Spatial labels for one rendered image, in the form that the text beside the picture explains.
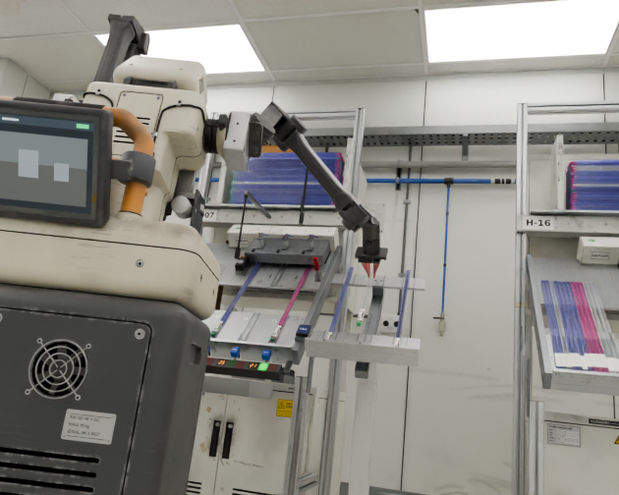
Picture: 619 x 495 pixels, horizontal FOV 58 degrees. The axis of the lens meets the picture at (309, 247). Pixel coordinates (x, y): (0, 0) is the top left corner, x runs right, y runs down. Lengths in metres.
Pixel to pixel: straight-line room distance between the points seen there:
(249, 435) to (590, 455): 1.17
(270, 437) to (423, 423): 1.71
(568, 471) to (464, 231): 2.16
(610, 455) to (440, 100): 2.89
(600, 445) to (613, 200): 0.92
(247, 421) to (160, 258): 1.44
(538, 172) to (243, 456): 1.71
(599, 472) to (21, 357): 1.76
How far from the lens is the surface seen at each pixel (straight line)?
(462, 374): 3.75
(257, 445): 2.22
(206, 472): 2.30
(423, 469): 3.76
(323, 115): 2.72
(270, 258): 2.34
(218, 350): 1.97
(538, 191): 2.63
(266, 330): 1.98
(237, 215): 2.60
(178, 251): 0.86
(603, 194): 2.46
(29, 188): 0.94
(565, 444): 2.12
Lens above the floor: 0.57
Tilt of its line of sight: 15 degrees up
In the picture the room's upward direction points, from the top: 7 degrees clockwise
